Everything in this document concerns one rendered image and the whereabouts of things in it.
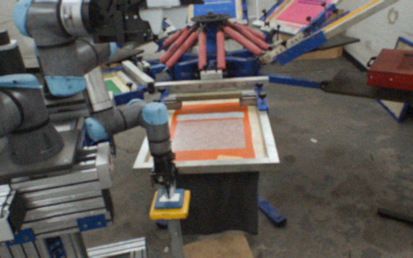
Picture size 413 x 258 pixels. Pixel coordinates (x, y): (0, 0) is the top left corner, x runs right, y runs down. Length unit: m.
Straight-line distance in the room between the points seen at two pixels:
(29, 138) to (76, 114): 0.51
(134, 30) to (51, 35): 0.17
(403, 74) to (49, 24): 1.74
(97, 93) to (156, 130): 0.21
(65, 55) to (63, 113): 0.82
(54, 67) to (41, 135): 0.36
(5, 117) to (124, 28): 0.44
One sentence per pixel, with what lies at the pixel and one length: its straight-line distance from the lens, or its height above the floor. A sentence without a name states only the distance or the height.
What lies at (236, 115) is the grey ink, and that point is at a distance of 1.86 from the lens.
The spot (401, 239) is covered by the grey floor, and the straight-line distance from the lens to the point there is 2.67.
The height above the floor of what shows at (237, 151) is 0.95.
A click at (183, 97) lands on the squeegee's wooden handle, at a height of 1.06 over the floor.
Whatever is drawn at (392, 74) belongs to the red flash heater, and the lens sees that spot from 2.10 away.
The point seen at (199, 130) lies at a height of 0.95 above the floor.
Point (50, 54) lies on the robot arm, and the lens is 0.76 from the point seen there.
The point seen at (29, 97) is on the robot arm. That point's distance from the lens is 1.04.
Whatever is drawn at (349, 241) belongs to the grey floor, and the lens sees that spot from 2.56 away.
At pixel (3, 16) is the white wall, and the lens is 7.01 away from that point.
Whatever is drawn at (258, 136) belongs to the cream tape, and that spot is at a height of 0.95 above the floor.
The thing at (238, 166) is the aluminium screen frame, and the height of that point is 0.98.
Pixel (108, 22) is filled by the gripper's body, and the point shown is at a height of 1.64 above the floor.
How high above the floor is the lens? 1.75
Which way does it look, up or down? 27 degrees down
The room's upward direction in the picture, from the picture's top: 5 degrees counter-clockwise
